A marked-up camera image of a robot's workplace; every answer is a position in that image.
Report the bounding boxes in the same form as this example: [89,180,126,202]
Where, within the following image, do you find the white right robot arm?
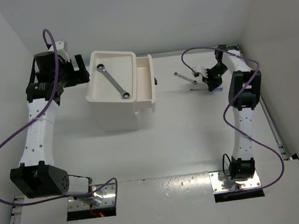
[202,44,262,181]

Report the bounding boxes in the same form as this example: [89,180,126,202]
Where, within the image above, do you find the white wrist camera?
[192,66,207,78]
[55,40,71,62]

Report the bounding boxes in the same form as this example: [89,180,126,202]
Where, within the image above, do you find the large silver ratchet wrench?
[96,63,131,100]

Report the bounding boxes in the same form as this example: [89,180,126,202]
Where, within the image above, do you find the red blue handled screwdriver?
[190,87,224,93]

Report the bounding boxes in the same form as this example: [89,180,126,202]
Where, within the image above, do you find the small silver wrench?
[174,72,198,85]

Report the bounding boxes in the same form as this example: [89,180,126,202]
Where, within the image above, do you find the white drawer organizer cabinet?
[86,50,141,132]

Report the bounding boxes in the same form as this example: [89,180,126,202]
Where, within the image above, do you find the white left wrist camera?
[55,40,71,62]

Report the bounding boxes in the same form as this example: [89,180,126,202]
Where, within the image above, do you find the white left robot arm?
[10,41,156,202]

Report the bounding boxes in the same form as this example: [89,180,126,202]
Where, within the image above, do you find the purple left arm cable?
[0,22,119,209]

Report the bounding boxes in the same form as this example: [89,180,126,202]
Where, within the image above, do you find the metal base plate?
[67,183,116,213]
[209,170,262,195]

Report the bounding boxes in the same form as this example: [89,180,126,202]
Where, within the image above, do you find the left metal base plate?
[67,183,116,213]

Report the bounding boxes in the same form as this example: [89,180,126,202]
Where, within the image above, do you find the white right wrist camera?
[192,66,207,78]

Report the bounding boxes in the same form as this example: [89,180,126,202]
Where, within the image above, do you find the white top drawer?
[135,55,157,112]

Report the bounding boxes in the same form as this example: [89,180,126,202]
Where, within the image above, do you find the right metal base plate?
[209,170,262,195]

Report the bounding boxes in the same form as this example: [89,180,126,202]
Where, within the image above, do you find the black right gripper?
[200,61,231,92]

